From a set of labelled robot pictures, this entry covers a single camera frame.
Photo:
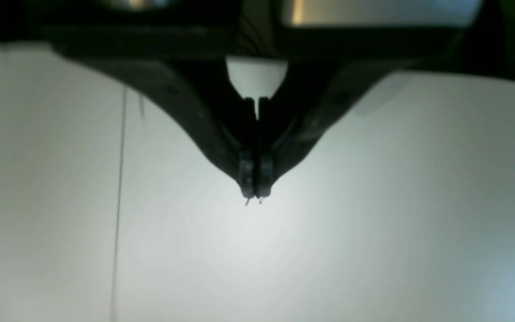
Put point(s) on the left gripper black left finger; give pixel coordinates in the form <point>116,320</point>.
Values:
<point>183,70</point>

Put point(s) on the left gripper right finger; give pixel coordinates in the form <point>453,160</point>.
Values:
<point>330,69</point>

